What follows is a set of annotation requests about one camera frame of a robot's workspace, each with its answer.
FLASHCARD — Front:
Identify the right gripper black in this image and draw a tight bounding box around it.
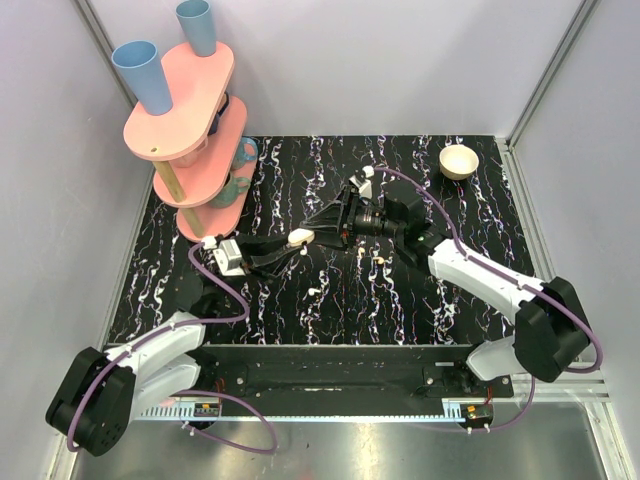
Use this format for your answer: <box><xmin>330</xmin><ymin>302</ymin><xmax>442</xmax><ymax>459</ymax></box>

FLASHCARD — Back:
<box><xmin>301</xmin><ymin>185</ymin><xmax>403</xmax><ymax>252</ymax></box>

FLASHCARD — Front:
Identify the beige earbud charging case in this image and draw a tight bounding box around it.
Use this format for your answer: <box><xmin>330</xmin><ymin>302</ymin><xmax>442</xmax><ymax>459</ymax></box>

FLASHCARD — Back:
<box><xmin>287</xmin><ymin>228</ymin><xmax>315</xmax><ymax>247</ymax></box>

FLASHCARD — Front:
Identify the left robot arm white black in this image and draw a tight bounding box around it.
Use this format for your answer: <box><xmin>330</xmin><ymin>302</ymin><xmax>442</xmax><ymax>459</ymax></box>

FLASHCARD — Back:
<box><xmin>45</xmin><ymin>235</ymin><xmax>311</xmax><ymax>457</ymax></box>

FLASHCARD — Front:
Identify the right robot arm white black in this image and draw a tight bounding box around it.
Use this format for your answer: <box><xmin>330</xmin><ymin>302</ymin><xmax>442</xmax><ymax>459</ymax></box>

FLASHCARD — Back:
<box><xmin>288</xmin><ymin>181</ymin><xmax>593</xmax><ymax>397</ymax></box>

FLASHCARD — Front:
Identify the black marbled table mat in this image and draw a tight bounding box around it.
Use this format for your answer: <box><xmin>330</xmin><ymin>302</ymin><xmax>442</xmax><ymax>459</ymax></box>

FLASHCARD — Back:
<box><xmin>107</xmin><ymin>135</ymin><xmax>534</xmax><ymax>345</ymax></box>

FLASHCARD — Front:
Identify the teal mug on shelf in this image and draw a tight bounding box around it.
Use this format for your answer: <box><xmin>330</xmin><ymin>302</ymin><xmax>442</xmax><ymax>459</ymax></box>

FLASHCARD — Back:
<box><xmin>208</xmin><ymin>174</ymin><xmax>251</xmax><ymax>209</ymax></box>

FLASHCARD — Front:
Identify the blue mug on shelf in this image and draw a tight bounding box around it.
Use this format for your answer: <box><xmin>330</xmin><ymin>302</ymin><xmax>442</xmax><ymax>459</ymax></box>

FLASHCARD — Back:
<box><xmin>231</xmin><ymin>136</ymin><xmax>258</xmax><ymax>170</ymax></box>

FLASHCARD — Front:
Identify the beige wooden bowl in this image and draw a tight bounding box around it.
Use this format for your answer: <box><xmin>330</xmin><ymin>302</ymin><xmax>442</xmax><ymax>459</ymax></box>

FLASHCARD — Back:
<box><xmin>439</xmin><ymin>145</ymin><xmax>479</xmax><ymax>181</ymax></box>

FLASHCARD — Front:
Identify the pink three tier shelf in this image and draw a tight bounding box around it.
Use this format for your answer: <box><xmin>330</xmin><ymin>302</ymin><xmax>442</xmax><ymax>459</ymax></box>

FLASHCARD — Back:
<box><xmin>122</xmin><ymin>41</ymin><xmax>249</xmax><ymax>245</ymax></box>

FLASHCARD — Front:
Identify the blue cup front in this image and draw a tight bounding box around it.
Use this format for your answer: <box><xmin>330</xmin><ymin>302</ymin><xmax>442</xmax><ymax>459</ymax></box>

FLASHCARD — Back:
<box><xmin>111</xmin><ymin>40</ymin><xmax>173</xmax><ymax>116</ymax></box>

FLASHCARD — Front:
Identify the blue cup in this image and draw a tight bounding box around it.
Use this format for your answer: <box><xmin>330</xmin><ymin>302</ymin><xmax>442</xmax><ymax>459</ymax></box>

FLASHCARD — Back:
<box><xmin>176</xmin><ymin>0</ymin><xmax>217</xmax><ymax>57</ymax></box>
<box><xmin>111</xmin><ymin>40</ymin><xmax>173</xmax><ymax>116</ymax></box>

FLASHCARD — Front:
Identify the blue cup rear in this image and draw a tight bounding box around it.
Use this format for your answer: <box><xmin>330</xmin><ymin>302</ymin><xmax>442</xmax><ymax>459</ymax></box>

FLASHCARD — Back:
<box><xmin>176</xmin><ymin>0</ymin><xmax>217</xmax><ymax>57</ymax></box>

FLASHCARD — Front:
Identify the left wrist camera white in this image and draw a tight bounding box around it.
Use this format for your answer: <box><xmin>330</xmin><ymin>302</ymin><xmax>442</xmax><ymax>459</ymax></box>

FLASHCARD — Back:
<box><xmin>214</xmin><ymin>239</ymin><xmax>245</xmax><ymax>277</ymax></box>

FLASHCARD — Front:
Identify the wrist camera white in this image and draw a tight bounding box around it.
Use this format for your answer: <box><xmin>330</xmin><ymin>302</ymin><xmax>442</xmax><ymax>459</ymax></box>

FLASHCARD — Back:
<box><xmin>214</xmin><ymin>239</ymin><xmax>245</xmax><ymax>277</ymax></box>
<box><xmin>349</xmin><ymin>166</ymin><xmax>375</xmax><ymax>200</ymax></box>

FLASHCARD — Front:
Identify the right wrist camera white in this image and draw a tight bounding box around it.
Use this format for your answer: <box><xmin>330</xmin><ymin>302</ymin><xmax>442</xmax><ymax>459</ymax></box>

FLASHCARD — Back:
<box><xmin>349</xmin><ymin>166</ymin><xmax>375</xmax><ymax>200</ymax></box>

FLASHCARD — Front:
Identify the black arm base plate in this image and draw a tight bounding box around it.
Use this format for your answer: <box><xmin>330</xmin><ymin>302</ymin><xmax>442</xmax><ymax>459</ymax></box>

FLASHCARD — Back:
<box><xmin>190</xmin><ymin>345</ymin><xmax>514</xmax><ymax>421</ymax></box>

